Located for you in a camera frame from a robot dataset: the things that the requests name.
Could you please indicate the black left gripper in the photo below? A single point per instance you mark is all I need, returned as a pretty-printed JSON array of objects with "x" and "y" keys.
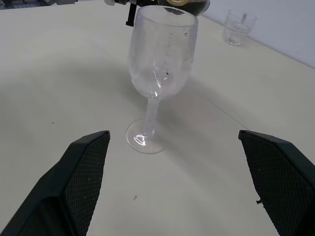
[{"x": 130, "y": 14}]

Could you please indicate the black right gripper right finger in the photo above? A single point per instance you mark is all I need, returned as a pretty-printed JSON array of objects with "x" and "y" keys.
[{"x": 283, "y": 182}]

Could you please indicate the clear wine glass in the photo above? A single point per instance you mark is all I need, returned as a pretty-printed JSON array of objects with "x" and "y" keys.
[{"x": 161, "y": 49}]

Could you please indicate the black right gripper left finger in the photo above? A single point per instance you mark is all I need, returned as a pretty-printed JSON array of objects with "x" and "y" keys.
[{"x": 66, "y": 186}]

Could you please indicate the clear glass tumbler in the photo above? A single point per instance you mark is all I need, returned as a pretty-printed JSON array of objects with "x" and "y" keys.
[{"x": 237, "y": 29}]

